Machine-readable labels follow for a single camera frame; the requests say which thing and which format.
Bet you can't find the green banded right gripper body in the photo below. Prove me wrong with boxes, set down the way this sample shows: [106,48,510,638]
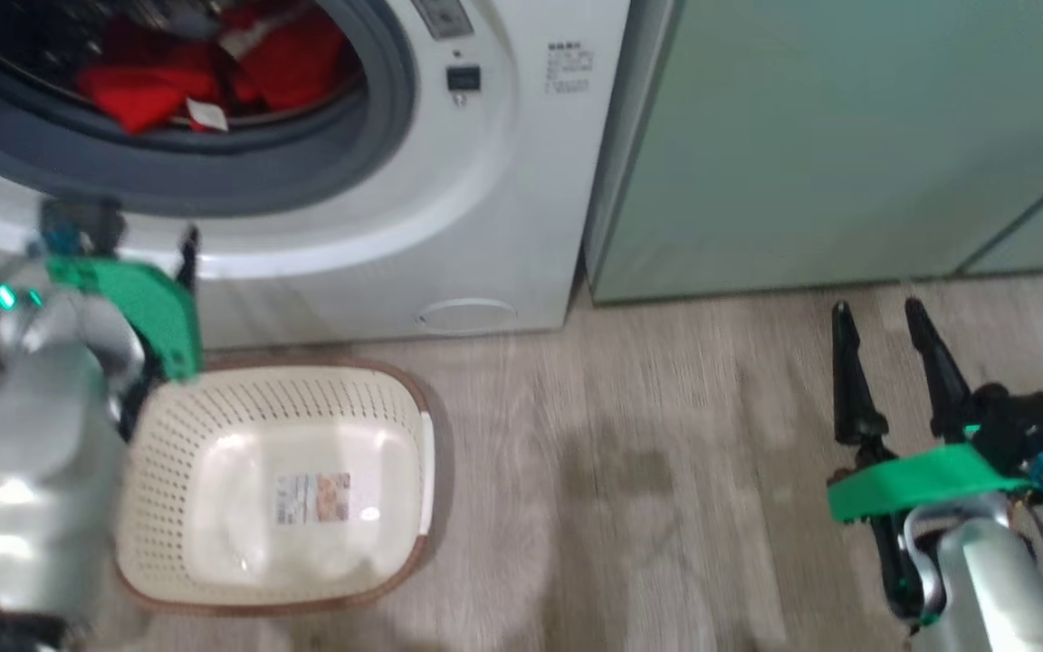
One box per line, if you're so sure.
[827,438,1035,622]

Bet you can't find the cream perforated laundry basket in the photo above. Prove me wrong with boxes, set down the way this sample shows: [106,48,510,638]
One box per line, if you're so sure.
[113,357,437,618]

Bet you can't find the white front-load washing machine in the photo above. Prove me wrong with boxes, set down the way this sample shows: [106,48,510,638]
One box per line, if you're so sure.
[0,0,632,350]

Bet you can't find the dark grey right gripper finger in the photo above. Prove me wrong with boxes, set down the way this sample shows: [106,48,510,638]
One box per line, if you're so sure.
[831,301,890,447]
[904,296,976,443]

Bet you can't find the pale green cabinet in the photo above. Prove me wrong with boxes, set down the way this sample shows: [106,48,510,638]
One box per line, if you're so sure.
[590,0,1043,305]

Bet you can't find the red garment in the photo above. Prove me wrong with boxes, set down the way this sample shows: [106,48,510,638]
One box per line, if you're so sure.
[72,0,352,136]

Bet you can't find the blurry printed label sticker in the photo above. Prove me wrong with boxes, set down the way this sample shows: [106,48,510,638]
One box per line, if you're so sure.
[274,472,353,527]

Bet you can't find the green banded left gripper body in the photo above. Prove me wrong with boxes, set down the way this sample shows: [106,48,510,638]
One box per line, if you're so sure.
[43,256,206,382]

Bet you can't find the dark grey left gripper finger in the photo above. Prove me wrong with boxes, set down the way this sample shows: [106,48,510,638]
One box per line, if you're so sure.
[175,225,202,292]

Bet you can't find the beige cabinet side panel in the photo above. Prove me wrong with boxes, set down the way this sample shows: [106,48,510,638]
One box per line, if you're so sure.
[582,0,687,302]

